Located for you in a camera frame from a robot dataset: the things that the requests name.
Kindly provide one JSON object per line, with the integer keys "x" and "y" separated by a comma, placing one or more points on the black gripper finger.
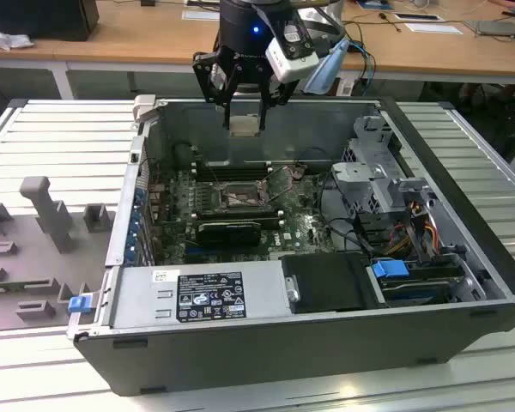
{"x": 208, "y": 77}
{"x": 279, "y": 92}

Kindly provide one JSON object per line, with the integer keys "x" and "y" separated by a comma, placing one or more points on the silver square CPU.
{"x": 244, "y": 126}

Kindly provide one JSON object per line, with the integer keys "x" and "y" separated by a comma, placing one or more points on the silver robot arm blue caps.
{"x": 322, "y": 77}

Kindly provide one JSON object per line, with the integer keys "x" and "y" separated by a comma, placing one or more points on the CPU socket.
{"x": 240, "y": 196}

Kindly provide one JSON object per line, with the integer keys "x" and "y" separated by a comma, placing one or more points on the white blue paper sheet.
{"x": 199, "y": 15}

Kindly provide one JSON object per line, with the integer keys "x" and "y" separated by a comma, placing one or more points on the wooden desk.
{"x": 154, "y": 43}

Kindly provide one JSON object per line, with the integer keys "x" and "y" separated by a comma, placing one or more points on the grey metal drive cage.
{"x": 369, "y": 184}

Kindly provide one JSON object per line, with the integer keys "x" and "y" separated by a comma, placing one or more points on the green motherboard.
{"x": 300, "y": 223}

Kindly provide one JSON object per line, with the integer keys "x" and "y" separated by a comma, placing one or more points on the black graphics card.
{"x": 229, "y": 234}

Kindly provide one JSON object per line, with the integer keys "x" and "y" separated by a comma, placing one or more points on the white flat tablet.
{"x": 418, "y": 17}

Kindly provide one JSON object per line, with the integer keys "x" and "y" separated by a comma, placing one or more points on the black box on desk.
{"x": 38, "y": 17}

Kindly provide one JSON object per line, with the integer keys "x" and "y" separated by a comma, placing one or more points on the black plastic shroud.
{"x": 326, "y": 283}

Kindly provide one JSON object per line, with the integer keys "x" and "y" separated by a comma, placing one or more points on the crumpled white paper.
{"x": 10, "y": 38}

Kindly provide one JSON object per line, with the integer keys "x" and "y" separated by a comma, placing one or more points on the blue disk carrier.
{"x": 390, "y": 269}

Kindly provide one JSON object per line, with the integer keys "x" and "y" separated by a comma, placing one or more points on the grey laptop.
{"x": 498, "y": 29}

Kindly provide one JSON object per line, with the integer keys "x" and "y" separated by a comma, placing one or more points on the grey power supply unit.
{"x": 137, "y": 296}

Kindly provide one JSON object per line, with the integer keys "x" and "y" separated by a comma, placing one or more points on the dark hard disk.
{"x": 416, "y": 289}

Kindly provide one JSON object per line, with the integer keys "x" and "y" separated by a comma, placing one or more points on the grey parts rack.
{"x": 26, "y": 257}

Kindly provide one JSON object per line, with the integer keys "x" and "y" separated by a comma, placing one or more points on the blue case latch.
{"x": 78, "y": 304}

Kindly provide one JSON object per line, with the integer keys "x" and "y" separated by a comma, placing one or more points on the black open PC case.
{"x": 240, "y": 360}

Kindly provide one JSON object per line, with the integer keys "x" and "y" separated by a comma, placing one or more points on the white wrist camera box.
{"x": 292, "y": 68}

